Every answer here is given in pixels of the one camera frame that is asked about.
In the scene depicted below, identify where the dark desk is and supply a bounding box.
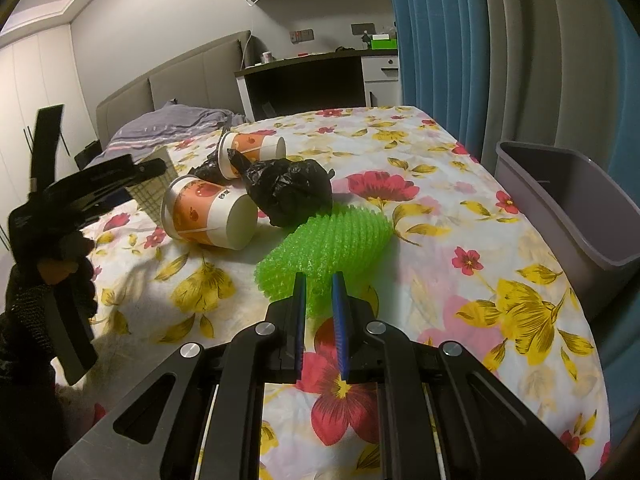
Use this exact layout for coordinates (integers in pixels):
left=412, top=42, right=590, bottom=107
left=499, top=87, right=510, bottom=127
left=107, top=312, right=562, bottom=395
left=234, top=50, right=401, bottom=121

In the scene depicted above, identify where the grey plastic bin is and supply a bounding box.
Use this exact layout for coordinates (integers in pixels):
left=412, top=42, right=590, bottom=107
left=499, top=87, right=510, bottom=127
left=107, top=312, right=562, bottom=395
left=495, top=140, right=640, bottom=321

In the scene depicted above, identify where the white drawer cabinet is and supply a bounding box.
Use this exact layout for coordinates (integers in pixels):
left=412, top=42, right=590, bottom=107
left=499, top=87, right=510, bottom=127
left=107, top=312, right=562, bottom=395
left=361, top=55, right=402, bottom=108

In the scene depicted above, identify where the blue and grey curtain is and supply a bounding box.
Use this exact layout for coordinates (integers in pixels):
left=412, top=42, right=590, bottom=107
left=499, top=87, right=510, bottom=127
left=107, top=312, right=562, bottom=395
left=380, top=0, right=640, bottom=441

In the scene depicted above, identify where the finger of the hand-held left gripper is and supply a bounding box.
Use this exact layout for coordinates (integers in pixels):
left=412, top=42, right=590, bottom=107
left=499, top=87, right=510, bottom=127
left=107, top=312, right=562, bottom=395
left=42, top=154, right=138, bottom=201
left=75, top=158, right=168, bottom=221

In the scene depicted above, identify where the person's left hand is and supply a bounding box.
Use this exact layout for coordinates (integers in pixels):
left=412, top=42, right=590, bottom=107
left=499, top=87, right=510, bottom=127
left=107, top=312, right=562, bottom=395
left=2, top=232, right=99, bottom=376

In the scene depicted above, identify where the grey padded headboard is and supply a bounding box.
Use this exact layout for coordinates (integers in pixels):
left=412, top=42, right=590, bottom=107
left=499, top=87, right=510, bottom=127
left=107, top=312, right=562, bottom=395
left=95, top=30, right=252, bottom=143

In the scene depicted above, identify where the person's left forearm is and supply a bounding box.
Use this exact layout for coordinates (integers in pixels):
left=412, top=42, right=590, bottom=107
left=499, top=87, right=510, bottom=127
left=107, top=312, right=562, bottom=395
left=0, top=320, right=71, bottom=480

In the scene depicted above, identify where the large black plastic bag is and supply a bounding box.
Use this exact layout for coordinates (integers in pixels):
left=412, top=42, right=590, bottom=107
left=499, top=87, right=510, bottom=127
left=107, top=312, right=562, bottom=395
left=227, top=149, right=335, bottom=228

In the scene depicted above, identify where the small black plastic bag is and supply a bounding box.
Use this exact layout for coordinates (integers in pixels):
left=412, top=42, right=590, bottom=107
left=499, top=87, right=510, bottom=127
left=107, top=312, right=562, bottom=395
left=194, top=160, right=226, bottom=183

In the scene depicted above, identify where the black bedside stand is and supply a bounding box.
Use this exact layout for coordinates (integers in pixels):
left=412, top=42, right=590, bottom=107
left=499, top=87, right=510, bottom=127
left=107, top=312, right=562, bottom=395
left=74, top=140, right=103, bottom=171

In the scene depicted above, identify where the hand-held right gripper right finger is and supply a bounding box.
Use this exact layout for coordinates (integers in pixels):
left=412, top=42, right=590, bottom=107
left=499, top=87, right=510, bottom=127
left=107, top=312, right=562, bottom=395
left=331, top=270, right=586, bottom=480

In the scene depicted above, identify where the white wardrobe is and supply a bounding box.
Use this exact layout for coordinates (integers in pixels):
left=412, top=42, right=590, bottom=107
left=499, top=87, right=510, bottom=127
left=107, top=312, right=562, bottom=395
left=0, top=25, right=101, bottom=261

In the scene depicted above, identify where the grey striped blanket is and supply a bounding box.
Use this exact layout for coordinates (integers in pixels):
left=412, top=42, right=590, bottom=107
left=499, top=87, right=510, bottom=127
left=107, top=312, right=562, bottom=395
left=87, top=102, right=251, bottom=171

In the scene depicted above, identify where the white grid paper cup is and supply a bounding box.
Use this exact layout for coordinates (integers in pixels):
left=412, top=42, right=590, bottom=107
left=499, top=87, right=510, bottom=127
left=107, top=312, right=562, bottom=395
left=131, top=160, right=173, bottom=211

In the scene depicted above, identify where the floral tablecloth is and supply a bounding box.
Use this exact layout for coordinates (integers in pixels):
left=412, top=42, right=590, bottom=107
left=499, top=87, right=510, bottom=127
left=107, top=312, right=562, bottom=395
left=55, top=105, right=613, bottom=480

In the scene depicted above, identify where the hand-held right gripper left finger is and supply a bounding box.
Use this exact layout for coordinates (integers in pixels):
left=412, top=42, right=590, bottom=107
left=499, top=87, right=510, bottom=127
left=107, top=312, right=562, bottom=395
left=52, top=272, right=308, bottom=480

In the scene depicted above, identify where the orange paper cup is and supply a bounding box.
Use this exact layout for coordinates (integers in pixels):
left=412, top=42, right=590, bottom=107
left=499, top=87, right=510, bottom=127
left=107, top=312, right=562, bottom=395
left=218, top=131, right=287, bottom=179
left=161, top=175, right=259, bottom=251

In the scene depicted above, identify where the green foam net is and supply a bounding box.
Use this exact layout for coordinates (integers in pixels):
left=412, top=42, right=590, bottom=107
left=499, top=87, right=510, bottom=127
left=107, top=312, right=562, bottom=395
left=255, top=202, right=394, bottom=318

